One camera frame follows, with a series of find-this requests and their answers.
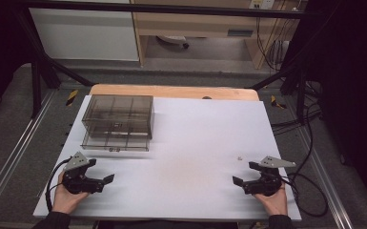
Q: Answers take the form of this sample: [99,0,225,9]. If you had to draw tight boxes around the aluminium floor rail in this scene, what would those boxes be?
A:
[298,127,354,229]
[0,90,56,220]

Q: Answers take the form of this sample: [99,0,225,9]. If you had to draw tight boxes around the black metal frame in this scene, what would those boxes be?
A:
[12,0,323,120]

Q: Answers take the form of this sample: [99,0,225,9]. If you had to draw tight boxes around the yellow black floor tape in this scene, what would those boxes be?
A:
[65,89,79,107]
[270,94,288,110]

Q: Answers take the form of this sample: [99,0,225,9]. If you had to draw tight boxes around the wooden table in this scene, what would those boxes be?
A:
[89,83,260,102]

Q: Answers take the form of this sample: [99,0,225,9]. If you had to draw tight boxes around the black floor cables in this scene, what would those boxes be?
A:
[271,80,323,135]

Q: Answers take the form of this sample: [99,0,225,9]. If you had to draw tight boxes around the person's dark torso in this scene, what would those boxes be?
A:
[94,219,239,229]

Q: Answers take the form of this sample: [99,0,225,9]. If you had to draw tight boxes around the transparent grey drawer box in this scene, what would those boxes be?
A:
[80,94,154,153]

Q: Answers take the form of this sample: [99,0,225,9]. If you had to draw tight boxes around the white chair base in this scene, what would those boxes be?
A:
[156,34,190,50]

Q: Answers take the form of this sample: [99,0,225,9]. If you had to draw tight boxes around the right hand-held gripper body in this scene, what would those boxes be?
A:
[242,156,296,197]

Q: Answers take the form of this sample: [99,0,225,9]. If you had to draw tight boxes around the hanging black cables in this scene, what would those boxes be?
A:
[255,15,289,73]

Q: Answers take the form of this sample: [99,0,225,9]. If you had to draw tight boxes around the hand-held gripper cable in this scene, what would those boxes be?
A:
[280,173,329,219]
[45,156,72,214]

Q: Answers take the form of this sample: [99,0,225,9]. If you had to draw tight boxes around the left hand-held gripper cable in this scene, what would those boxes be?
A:
[45,156,72,214]

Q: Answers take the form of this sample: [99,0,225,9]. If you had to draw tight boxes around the white wall socket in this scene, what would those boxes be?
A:
[249,0,275,10]

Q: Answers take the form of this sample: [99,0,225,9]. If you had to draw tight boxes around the white table board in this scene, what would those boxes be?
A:
[32,94,302,222]

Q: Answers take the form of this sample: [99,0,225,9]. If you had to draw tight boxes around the light wooden desk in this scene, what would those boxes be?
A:
[130,0,303,70]

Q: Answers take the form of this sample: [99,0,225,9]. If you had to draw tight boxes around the person's right hand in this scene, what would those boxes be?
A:
[254,182,289,218]

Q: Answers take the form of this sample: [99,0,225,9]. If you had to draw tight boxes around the person's left hand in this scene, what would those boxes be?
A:
[51,171,91,215]

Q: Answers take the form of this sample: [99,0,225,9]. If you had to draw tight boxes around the white cabinet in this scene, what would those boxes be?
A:
[28,0,140,62]

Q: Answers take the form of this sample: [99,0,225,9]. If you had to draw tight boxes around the right hand-held gripper cable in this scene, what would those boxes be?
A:
[280,173,329,219]

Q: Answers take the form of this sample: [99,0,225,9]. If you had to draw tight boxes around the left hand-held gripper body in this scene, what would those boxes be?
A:
[61,151,105,195]

